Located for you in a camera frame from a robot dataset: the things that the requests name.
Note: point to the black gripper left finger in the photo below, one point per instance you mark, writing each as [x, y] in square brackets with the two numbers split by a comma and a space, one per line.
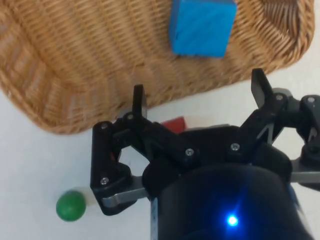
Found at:
[140, 130]

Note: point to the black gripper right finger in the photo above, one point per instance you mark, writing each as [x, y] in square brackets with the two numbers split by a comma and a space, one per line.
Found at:
[272, 112]

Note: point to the wicker basket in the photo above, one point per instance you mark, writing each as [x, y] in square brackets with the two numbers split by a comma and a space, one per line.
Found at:
[105, 62]

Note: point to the red block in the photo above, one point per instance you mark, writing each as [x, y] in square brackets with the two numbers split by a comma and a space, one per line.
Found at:
[176, 124]

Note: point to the green ball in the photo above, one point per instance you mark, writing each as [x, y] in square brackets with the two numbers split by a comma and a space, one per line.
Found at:
[71, 205]

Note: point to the blue cube block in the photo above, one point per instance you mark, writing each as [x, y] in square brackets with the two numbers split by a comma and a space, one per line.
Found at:
[200, 27]

